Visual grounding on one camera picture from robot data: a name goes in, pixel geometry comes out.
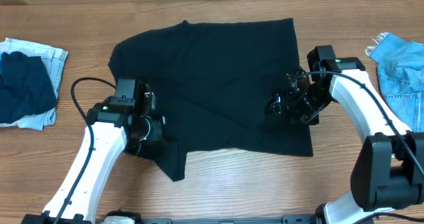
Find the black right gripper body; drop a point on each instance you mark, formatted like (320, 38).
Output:
(285, 102)

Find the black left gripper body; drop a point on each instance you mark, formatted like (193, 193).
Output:
(158, 131)

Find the black t-shirt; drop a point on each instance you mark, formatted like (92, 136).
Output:
(212, 83)

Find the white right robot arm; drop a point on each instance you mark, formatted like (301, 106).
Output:
(388, 174)

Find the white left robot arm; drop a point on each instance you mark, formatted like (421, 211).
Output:
(112, 128)

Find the blue denim jeans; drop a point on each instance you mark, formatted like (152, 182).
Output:
(400, 77)

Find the folded light denim garment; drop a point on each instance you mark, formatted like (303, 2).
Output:
(54, 60)

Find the folded navy garment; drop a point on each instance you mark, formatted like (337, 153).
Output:
(26, 88)

